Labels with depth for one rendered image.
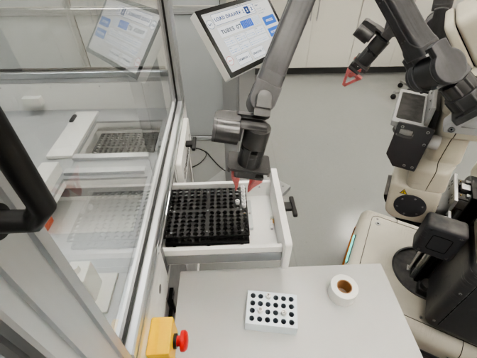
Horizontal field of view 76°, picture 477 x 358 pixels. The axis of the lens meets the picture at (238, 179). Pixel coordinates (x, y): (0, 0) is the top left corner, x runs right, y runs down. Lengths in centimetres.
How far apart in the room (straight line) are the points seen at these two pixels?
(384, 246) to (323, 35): 269
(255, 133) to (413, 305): 114
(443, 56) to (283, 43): 35
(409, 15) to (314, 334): 77
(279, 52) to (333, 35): 319
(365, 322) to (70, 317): 69
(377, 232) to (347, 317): 92
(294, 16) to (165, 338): 70
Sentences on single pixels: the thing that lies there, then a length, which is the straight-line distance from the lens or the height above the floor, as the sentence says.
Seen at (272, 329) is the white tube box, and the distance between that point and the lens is 81.
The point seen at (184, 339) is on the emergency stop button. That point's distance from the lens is 69.
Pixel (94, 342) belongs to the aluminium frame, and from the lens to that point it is 44.
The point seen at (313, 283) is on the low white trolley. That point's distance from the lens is 90.
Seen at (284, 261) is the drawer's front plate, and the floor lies 86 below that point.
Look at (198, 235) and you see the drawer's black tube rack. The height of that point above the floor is 90.
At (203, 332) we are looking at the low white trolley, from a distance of 83.
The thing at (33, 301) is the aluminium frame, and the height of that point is 129.
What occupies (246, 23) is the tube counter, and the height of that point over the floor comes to 111.
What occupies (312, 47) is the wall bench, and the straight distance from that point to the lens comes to 386.
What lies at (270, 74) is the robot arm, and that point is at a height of 127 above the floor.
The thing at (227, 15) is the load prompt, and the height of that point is 116.
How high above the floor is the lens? 153
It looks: 42 degrees down
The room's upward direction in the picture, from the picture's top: straight up
